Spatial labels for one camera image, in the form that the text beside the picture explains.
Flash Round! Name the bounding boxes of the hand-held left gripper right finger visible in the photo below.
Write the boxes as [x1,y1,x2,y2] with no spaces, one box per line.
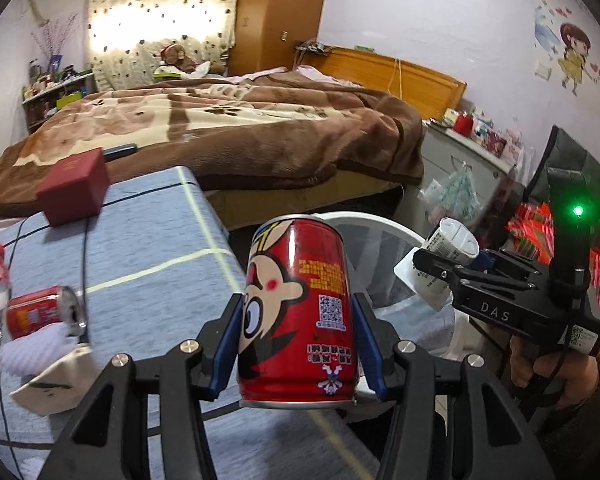
[352,292,556,480]

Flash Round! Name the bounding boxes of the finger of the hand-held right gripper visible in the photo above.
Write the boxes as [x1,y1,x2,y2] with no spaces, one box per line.
[477,248,549,291]
[413,248,481,286]

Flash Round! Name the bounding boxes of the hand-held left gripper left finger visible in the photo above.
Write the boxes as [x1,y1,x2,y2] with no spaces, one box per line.
[37,292,246,480]

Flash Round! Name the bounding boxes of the white printed paper cup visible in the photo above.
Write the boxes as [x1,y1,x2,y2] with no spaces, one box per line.
[394,217,480,312]

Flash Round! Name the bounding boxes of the white rimmed mesh bin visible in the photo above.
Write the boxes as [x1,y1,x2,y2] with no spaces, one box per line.
[317,211,486,401]

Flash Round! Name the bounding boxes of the red cartoon drink can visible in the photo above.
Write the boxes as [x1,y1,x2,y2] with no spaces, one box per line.
[236,214,358,410]

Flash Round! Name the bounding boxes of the white foam net sleeve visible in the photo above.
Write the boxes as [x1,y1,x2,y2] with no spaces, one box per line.
[4,324,83,377]

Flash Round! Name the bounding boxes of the person's right hand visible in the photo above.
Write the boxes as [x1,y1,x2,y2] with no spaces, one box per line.
[510,332,600,409]

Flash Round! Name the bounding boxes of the red green patterned bag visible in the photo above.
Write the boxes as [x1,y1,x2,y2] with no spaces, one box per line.
[505,202,600,321]

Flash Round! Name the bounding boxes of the green patterned plastic bag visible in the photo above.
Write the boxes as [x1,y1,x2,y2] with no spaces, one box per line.
[419,165,482,221]

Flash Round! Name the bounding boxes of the grey nightstand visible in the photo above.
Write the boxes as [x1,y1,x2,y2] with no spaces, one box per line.
[422,120,523,241]

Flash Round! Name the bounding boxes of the blue lined tablecloth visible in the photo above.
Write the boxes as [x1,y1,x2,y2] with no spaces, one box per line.
[0,166,381,480]

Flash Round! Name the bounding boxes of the wooden headboard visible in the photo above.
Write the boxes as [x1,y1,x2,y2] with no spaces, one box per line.
[300,46,468,123]

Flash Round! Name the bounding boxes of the slim red drink can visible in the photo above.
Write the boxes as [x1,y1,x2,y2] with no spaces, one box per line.
[6,285,88,341]

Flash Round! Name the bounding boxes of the bed with brown blanket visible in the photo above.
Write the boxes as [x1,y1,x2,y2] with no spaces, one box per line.
[0,71,425,218]

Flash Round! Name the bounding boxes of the black flat device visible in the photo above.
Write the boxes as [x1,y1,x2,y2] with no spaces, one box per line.
[102,145,138,161]

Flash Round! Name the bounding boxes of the maroon box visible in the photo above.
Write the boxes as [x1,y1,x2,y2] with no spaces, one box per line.
[36,148,111,227]

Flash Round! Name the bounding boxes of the pink cloth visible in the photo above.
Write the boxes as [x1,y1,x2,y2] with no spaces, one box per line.
[230,65,351,88]

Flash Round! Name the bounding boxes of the brown teddy bear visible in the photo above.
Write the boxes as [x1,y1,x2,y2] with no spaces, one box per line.
[159,41,201,73]

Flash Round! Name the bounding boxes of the cluttered white shelf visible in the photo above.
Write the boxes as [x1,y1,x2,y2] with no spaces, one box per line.
[22,67,98,133]

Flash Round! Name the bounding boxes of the wooden wardrobe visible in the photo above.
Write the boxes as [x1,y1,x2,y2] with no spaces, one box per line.
[228,0,333,78]

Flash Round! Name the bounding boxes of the dried flower branches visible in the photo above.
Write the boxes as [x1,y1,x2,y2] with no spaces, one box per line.
[32,12,81,68]

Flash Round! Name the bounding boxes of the cartoon wall decal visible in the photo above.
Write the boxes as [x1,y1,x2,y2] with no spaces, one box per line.
[465,0,600,123]

